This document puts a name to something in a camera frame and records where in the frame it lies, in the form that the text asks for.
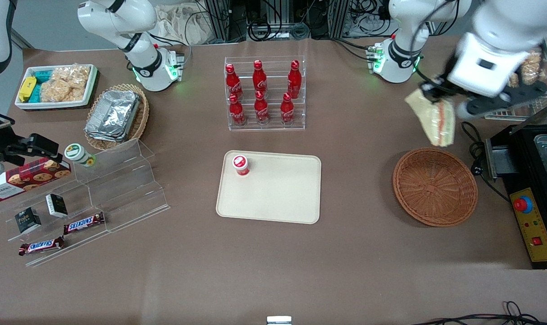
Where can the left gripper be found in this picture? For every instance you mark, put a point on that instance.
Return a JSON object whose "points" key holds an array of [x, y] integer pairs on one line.
{"points": [[437, 85]]}

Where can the triangular sandwich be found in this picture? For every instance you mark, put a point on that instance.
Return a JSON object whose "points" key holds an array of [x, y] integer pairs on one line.
{"points": [[436, 122]]}

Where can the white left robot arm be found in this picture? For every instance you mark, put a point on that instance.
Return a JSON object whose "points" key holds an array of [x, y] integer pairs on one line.
{"points": [[402, 58]]}

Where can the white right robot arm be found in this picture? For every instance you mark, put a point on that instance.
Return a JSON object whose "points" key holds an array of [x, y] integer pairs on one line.
{"points": [[148, 67]]}

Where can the white rectangular snack tray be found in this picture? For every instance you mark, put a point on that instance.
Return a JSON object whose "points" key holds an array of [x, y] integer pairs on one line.
{"points": [[90, 92]]}

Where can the brown round wicker basket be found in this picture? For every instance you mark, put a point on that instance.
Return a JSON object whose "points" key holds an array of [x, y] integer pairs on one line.
{"points": [[436, 187]]}

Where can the light oval wicker basket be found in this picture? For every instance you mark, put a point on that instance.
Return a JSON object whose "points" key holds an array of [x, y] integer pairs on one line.
{"points": [[142, 113]]}

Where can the beige plastic serving tray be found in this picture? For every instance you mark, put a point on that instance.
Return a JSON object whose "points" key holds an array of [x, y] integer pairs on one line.
{"points": [[282, 192]]}

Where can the red tartan cookie box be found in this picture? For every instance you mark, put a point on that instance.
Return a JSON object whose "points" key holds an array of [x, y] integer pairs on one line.
{"points": [[27, 177]]}

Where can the green lid yogurt cup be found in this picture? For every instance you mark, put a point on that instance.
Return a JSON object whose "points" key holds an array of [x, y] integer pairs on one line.
{"points": [[78, 154]]}

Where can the yellow snack packet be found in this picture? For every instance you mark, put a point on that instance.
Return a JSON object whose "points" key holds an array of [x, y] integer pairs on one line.
{"points": [[27, 88]]}

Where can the small black and white carton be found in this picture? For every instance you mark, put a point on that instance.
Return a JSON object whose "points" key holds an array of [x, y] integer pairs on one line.
{"points": [[57, 205]]}

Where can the teal snack packet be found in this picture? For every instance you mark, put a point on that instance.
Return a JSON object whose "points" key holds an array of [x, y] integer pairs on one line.
{"points": [[41, 79]]}

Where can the clear bag of rice crackers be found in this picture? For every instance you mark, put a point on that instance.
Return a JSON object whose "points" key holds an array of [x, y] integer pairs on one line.
{"points": [[66, 83]]}

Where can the stacked aluminium foil containers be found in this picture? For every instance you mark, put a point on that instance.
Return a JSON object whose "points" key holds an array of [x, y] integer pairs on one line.
{"points": [[113, 115]]}

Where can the snickers chocolate bar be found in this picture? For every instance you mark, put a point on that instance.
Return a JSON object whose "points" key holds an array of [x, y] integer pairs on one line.
{"points": [[84, 223], [41, 246]]}

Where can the bagged cracker snack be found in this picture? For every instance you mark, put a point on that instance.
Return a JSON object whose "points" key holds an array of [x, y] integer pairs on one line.
{"points": [[531, 70]]}

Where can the clear acrylic stepped stand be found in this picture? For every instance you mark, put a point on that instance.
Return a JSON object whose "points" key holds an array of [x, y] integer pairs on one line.
{"points": [[120, 194]]}

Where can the black sealing machine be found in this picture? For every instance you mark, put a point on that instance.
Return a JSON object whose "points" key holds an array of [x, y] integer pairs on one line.
{"points": [[521, 153]]}

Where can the red cola bottle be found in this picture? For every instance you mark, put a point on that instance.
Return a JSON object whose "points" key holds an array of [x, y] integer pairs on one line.
{"points": [[259, 79], [233, 83], [237, 113], [287, 112], [261, 110], [294, 81]]}

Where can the red emergency stop button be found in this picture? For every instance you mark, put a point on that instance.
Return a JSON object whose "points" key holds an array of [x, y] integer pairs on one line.
{"points": [[522, 204]]}

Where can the clear acrylic bottle rack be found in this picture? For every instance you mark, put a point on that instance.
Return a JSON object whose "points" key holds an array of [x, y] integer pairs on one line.
{"points": [[273, 127]]}

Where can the beige crumpled cloth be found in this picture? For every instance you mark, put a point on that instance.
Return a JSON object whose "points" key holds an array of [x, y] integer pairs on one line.
{"points": [[183, 25]]}

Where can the red lid yogurt cup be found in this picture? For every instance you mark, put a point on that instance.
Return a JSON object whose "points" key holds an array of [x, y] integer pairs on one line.
{"points": [[240, 165]]}

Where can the small white block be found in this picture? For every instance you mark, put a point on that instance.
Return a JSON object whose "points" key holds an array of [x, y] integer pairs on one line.
{"points": [[279, 320]]}

